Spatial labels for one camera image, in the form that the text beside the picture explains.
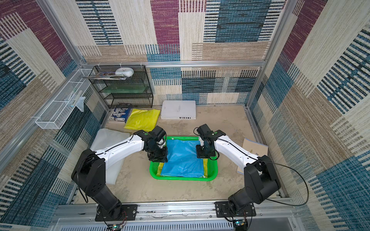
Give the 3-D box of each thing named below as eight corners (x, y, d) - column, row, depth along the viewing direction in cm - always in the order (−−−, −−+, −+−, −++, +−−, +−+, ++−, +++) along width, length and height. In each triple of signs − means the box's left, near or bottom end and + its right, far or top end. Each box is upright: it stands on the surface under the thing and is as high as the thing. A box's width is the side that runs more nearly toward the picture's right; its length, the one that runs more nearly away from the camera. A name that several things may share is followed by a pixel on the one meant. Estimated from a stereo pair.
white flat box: (161, 120, 114) (160, 116, 111) (163, 102, 126) (163, 99, 123) (195, 120, 114) (196, 116, 110) (195, 102, 126) (195, 99, 123)
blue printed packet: (108, 122, 112) (107, 120, 110) (114, 109, 120) (113, 108, 118) (126, 121, 112) (125, 120, 110) (131, 109, 120) (130, 107, 118)
